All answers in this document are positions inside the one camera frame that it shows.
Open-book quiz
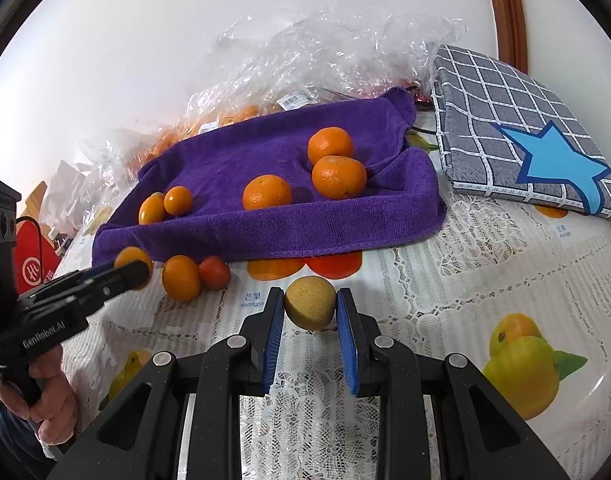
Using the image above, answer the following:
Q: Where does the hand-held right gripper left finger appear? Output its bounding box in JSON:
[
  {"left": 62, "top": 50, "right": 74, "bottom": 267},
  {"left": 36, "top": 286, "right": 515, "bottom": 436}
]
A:
[{"left": 48, "top": 287, "right": 286, "bottom": 480}]

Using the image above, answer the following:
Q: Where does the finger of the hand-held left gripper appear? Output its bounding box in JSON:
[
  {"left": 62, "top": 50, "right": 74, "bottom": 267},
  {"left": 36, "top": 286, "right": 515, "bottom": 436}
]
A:
[
  {"left": 19, "top": 264, "right": 122, "bottom": 307},
  {"left": 75, "top": 259, "right": 151, "bottom": 312}
]

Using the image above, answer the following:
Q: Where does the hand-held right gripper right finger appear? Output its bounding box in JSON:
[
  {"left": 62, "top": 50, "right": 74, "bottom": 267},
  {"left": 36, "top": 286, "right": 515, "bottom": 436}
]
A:
[{"left": 335, "top": 287, "right": 570, "bottom": 480}]

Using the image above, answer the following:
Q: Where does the round tan fruit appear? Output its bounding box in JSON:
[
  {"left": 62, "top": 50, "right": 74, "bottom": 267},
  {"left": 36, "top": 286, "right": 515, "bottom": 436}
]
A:
[{"left": 284, "top": 276, "right": 336, "bottom": 331}]

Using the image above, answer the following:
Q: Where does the purple towel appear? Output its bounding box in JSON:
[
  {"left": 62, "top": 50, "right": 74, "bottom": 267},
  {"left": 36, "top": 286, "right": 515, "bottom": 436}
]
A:
[{"left": 92, "top": 87, "right": 447, "bottom": 263}]

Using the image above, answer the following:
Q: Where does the large orange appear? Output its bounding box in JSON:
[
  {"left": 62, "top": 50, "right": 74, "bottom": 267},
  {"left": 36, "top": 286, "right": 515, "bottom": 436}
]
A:
[
  {"left": 307, "top": 127, "right": 355, "bottom": 163},
  {"left": 242, "top": 174, "right": 293, "bottom": 211},
  {"left": 312, "top": 155, "right": 368, "bottom": 200}
]

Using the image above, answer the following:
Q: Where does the person's left forearm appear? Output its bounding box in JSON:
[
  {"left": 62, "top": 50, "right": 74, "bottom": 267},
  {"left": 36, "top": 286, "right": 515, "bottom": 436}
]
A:
[{"left": 0, "top": 400, "right": 61, "bottom": 471}]

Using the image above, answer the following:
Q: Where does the person's left hand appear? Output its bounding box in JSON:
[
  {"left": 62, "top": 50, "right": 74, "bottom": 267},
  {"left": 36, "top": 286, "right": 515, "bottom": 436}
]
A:
[{"left": 29, "top": 359, "right": 80, "bottom": 447}]

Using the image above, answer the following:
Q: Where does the red paper bag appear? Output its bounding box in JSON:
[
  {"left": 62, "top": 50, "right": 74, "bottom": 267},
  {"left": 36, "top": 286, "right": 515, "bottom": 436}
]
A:
[{"left": 14, "top": 220, "right": 62, "bottom": 293}]

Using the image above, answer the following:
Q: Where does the red tomato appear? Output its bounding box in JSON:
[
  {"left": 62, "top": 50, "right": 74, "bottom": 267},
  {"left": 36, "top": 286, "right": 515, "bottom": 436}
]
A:
[{"left": 199, "top": 256, "right": 232, "bottom": 289}]

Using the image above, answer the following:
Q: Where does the white plastic bag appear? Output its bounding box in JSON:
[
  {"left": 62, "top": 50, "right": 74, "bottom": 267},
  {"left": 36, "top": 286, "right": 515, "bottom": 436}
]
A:
[{"left": 40, "top": 160, "right": 93, "bottom": 231}]

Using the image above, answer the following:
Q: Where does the clear bag of kumquats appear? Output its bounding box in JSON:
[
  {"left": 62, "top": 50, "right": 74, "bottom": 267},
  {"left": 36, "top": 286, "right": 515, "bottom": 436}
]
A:
[{"left": 80, "top": 102, "right": 266, "bottom": 186}]

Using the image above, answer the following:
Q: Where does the grey checked cushion blue star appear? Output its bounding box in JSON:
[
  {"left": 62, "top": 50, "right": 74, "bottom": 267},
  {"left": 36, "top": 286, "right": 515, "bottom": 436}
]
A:
[{"left": 432, "top": 45, "right": 611, "bottom": 222}]

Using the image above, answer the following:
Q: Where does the crumpled clear plastic bag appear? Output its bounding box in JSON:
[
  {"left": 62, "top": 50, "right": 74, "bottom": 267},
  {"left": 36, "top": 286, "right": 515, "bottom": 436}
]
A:
[{"left": 190, "top": 0, "right": 466, "bottom": 111}]

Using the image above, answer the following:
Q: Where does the brown wooden door frame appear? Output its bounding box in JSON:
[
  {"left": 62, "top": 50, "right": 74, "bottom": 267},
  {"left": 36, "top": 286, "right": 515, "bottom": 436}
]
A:
[{"left": 483, "top": 0, "right": 529, "bottom": 76}]

